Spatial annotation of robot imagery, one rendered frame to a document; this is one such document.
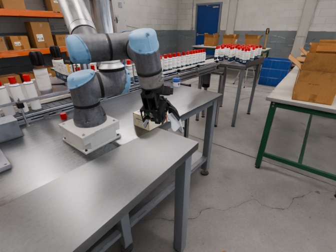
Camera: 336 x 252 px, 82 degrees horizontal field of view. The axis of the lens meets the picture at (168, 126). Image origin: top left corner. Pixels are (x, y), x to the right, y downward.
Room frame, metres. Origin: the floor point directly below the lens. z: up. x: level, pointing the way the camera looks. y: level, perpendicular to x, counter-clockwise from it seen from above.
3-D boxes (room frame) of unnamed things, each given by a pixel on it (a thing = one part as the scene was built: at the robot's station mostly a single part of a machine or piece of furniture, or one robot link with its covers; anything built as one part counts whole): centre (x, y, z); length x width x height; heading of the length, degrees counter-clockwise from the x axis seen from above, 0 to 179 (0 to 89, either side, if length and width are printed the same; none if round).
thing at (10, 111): (0.99, 0.88, 0.98); 0.05 x 0.05 x 0.20
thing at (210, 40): (6.69, -1.36, 0.97); 0.47 x 0.41 x 0.37; 139
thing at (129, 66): (1.64, 0.32, 0.98); 0.05 x 0.05 x 0.20
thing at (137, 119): (1.00, 0.10, 0.87); 0.16 x 0.12 x 0.07; 141
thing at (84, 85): (0.84, 0.37, 1.09); 0.13 x 0.12 x 0.14; 121
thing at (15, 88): (1.04, 0.84, 0.98); 0.05 x 0.05 x 0.20
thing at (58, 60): (1.79, 0.98, 1.04); 0.09 x 0.09 x 0.29
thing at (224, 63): (2.99, -0.98, 0.46); 0.73 x 0.62 x 0.93; 139
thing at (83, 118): (0.85, 0.37, 0.97); 0.15 x 0.15 x 0.10
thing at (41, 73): (1.40, 0.90, 1.03); 0.09 x 0.09 x 0.30
